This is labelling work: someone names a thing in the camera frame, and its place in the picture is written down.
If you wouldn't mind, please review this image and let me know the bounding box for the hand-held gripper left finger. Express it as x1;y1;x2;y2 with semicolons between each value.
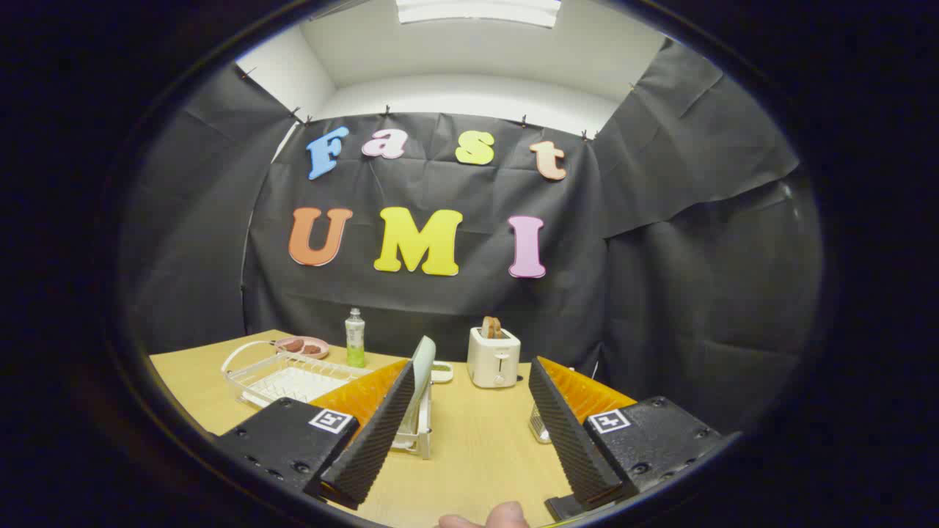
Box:
213;358;417;510

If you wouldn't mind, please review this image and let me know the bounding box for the ceiling light panel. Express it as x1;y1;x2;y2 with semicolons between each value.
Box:
396;0;562;29

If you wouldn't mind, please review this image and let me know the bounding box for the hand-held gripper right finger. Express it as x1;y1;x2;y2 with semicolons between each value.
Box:
528;356;723;523

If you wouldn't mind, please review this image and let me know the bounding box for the small pink plate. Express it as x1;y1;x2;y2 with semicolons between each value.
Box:
275;336;329;360

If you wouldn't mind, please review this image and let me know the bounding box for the clear green drink bottle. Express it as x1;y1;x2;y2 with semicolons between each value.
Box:
345;307;367;368

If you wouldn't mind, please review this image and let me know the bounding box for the black backdrop cloth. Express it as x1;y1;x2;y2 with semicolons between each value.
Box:
121;37;822;441

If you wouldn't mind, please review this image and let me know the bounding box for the light green plate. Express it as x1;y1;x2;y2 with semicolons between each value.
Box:
396;336;437;441

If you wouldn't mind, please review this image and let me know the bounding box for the white toaster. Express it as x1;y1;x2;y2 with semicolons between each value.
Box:
467;326;522;389

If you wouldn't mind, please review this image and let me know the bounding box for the white wire dish rack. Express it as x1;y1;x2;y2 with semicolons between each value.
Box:
222;340;434;461

